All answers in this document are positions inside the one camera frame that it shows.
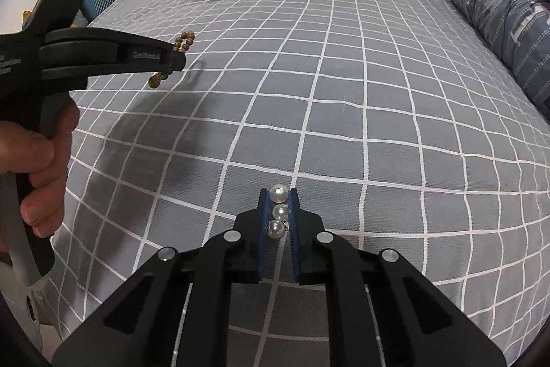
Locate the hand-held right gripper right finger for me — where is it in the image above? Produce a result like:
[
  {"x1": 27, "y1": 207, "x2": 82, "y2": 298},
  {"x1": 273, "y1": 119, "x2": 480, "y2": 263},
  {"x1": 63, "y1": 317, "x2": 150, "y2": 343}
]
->
[{"x1": 289, "y1": 187, "x2": 505, "y2": 367}]

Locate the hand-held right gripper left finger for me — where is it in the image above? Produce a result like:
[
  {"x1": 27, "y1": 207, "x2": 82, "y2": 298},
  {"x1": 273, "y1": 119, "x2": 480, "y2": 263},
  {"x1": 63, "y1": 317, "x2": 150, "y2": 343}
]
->
[{"x1": 52, "y1": 187, "x2": 269, "y2": 367}]

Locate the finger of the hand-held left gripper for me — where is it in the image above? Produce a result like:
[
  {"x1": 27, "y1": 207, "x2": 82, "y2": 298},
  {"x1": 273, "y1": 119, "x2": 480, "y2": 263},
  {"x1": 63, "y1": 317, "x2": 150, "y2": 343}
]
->
[
  {"x1": 41, "y1": 28, "x2": 187, "y2": 68},
  {"x1": 42, "y1": 64, "x2": 186, "y2": 83}
]

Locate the white pearl bracelet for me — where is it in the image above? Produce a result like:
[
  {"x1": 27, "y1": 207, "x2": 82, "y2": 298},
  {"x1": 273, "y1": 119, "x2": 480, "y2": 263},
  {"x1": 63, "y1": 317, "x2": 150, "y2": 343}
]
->
[{"x1": 267, "y1": 183, "x2": 289, "y2": 241}]

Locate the brown bead bracelet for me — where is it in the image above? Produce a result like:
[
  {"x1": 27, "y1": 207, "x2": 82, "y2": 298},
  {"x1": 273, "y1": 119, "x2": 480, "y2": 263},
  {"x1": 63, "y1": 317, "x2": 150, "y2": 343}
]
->
[{"x1": 148, "y1": 31, "x2": 196, "y2": 89}]

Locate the person's left hand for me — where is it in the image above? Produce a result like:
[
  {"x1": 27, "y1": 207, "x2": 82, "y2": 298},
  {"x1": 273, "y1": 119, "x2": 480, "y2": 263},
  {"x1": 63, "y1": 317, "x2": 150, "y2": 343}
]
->
[{"x1": 0, "y1": 94, "x2": 81, "y2": 253}]

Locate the grey checked bed sheet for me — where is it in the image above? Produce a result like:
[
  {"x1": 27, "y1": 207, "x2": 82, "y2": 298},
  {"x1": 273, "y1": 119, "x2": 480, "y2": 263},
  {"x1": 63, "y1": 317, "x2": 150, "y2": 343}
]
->
[{"x1": 43, "y1": 0, "x2": 550, "y2": 350}]

